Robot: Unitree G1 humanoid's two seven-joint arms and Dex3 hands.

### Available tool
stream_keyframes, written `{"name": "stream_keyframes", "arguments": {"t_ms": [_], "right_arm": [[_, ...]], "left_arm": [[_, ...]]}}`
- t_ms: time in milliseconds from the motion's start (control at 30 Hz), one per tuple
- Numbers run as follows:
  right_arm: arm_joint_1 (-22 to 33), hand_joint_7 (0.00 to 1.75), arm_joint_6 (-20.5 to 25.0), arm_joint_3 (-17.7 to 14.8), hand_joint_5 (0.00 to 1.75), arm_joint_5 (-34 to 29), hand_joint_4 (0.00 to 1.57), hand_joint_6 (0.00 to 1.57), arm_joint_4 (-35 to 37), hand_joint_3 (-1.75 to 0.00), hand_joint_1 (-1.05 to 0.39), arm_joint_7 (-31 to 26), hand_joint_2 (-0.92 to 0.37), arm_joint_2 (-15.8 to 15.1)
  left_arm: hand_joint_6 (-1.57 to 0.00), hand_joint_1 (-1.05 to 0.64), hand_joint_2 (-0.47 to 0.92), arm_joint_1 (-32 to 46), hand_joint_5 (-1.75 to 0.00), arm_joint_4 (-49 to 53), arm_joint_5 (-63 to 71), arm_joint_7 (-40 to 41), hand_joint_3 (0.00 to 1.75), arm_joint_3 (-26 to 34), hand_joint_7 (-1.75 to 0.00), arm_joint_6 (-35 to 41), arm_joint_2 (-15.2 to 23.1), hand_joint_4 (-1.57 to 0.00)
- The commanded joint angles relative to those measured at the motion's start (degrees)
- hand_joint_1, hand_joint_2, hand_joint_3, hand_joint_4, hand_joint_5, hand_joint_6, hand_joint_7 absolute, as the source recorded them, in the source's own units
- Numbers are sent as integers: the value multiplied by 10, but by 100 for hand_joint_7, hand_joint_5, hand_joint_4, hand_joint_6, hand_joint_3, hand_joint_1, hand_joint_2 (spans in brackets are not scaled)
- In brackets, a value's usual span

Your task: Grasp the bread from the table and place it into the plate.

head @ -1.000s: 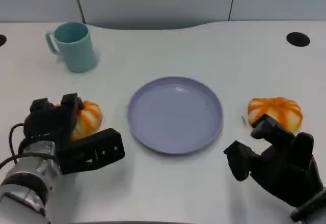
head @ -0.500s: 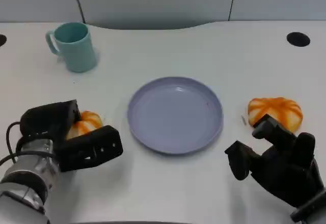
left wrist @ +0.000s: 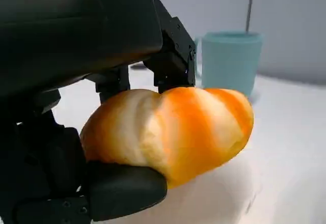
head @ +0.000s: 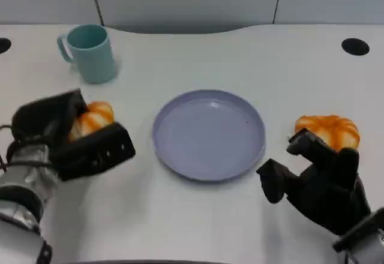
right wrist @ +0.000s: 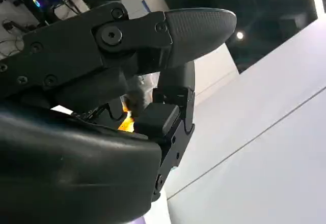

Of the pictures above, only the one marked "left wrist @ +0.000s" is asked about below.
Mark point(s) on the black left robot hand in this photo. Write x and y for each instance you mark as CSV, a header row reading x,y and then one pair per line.
x,y
63,56

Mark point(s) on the orange and white bread roll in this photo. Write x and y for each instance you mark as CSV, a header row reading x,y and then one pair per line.
x,y
173,135

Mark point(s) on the pale green mug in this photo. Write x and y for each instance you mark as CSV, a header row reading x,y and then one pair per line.
x,y
229,61

